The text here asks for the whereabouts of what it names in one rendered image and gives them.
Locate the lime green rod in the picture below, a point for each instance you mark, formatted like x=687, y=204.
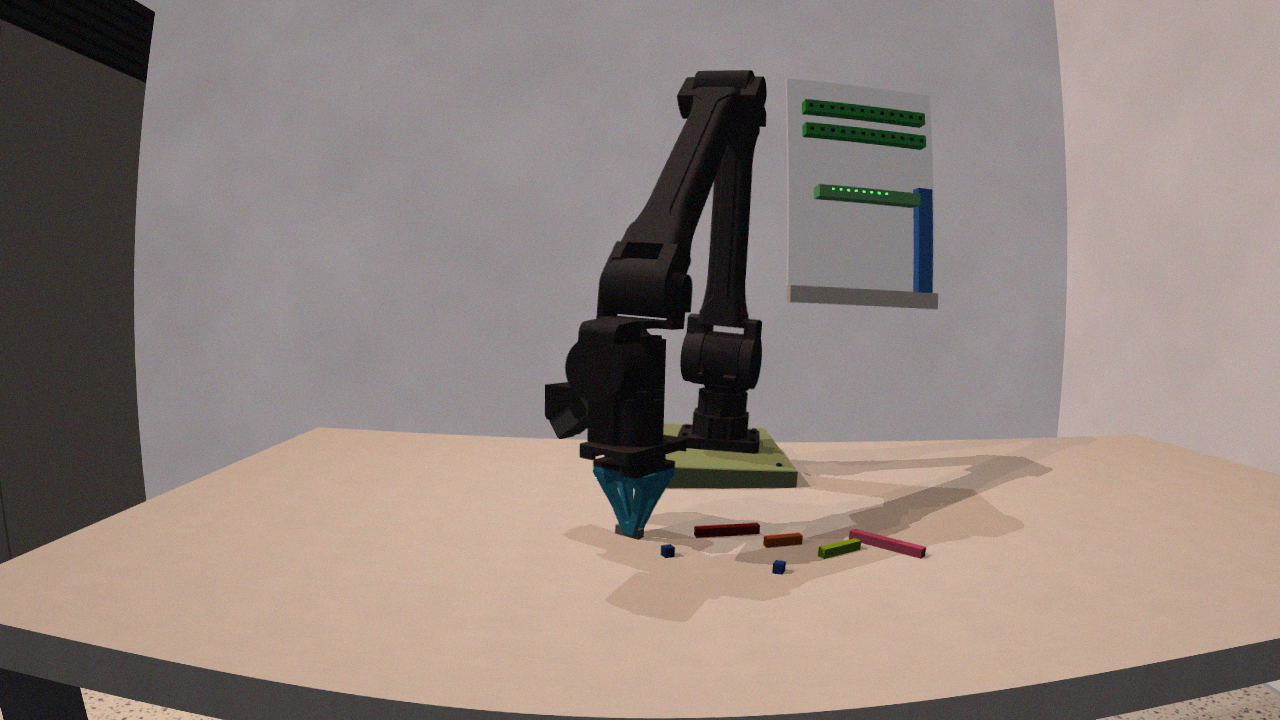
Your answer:
x=839, y=548

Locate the orange rod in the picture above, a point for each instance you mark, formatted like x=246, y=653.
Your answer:
x=783, y=540

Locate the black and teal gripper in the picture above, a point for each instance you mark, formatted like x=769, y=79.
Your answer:
x=640, y=452

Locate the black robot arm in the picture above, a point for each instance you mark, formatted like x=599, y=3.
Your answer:
x=615, y=355

